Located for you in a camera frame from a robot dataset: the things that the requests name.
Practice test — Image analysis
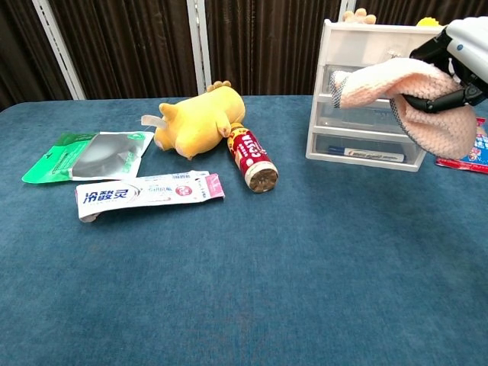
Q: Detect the black and silver right hand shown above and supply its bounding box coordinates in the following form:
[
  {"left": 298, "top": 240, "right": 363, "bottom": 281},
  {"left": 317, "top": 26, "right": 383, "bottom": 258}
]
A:
[{"left": 403, "top": 15, "right": 488, "bottom": 114}]

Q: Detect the pink waffle cloth grey trim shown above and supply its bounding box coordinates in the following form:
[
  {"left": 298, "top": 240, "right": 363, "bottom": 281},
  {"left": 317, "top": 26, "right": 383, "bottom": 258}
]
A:
[{"left": 329, "top": 58, "right": 480, "bottom": 160}]

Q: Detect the small yellow toy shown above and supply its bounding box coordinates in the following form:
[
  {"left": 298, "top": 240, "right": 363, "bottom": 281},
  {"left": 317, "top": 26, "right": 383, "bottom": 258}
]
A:
[{"left": 415, "top": 15, "right": 445, "bottom": 27}]

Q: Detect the white plastic drawer organizer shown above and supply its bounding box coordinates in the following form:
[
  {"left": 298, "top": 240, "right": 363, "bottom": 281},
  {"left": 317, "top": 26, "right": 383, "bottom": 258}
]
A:
[{"left": 305, "top": 18, "right": 449, "bottom": 173}]

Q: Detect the blue and red snack bag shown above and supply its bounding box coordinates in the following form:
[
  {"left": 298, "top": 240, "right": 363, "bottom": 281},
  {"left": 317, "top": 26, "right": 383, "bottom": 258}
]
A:
[{"left": 435, "top": 117, "right": 488, "bottom": 175}]

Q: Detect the small tan plush toy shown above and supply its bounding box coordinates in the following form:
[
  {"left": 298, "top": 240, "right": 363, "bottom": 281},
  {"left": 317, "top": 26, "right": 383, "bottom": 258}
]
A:
[{"left": 342, "top": 8, "right": 377, "bottom": 25}]

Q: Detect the blue and white marker pen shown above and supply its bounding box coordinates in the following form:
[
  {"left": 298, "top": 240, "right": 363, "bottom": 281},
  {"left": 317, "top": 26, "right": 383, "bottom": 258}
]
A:
[{"left": 328, "top": 144, "right": 406, "bottom": 163}]

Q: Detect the red Costa drink bottle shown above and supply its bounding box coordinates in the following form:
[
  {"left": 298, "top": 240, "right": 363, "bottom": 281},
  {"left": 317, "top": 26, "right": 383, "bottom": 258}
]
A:
[{"left": 226, "top": 122, "right": 280, "bottom": 194}]

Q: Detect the yellow plush toy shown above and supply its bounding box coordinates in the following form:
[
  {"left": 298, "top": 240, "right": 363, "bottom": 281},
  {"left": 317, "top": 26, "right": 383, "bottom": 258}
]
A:
[{"left": 140, "top": 80, "right": 247, "bottom": 160}]

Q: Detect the blue felt table mat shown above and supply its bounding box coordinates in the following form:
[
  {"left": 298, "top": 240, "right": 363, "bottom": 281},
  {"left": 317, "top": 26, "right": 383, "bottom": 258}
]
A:
[{"left": 0, "top": 95, "right": 488, "bottom": 366}]

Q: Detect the dark pleated curtain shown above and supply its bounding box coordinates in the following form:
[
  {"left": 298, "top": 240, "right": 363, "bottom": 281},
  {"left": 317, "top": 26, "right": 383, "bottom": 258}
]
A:
[{"left": 0, "top": 0, "right": 488, "bottom": 111}]

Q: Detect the white toothpaste box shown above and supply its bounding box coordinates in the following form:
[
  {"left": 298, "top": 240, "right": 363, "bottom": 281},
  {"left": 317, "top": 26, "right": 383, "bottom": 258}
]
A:
[{"left": 75, "top": 170, "right": 226, "bottom": 223}]

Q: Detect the white frame post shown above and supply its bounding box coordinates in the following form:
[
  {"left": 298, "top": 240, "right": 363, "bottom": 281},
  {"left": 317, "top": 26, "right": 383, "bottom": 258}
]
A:
[
  {"left": 32, "top": 0, "right": 87, "bottom": 101},
  {"left": 338, "top": 0, "right": 358, "bottom": 22},
  {"left": 186, "top": 0, "right": 213, "bottom": 96}
]

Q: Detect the green cable package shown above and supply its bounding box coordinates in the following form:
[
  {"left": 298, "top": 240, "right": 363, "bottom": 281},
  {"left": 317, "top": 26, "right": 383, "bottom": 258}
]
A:
[{"left": 21, "top": 130, "right": 155, "bottom": 185}]

